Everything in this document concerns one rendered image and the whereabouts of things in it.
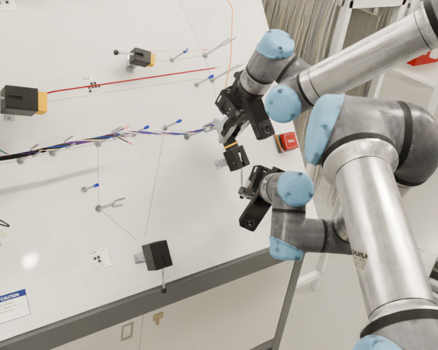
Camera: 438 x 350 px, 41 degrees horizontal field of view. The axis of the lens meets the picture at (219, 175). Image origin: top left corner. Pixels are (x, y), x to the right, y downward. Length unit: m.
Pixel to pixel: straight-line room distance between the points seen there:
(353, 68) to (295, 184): 0.28
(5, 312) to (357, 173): 0.81
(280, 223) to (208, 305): 0.52
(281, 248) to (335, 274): 1.87
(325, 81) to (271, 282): 0.86
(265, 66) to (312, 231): 0.38
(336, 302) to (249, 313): 1.13
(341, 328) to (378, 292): 2.06
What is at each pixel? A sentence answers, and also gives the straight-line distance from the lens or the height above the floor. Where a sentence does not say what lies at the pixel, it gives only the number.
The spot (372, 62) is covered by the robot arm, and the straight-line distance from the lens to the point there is 1.12.
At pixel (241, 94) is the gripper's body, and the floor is 1.31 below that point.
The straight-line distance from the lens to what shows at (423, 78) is 4.29.
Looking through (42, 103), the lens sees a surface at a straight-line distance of 1.30.
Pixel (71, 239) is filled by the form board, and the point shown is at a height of 1.00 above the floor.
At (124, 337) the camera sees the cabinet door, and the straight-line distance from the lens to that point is 1.58.
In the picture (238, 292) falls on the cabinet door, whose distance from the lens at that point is 1.75.
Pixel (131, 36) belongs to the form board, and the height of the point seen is 1.37.
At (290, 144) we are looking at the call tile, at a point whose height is 1.10.
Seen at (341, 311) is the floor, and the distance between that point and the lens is 2.90.
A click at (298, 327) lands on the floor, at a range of 2.74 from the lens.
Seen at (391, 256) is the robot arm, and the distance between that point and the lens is 0.77.
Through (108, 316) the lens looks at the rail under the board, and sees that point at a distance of 1.42.
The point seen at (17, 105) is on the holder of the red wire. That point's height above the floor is 1.30.
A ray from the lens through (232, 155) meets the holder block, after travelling 1.51.
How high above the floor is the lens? 1.83
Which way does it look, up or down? 29 degrees down
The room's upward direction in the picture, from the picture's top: 10 degrees clockwise
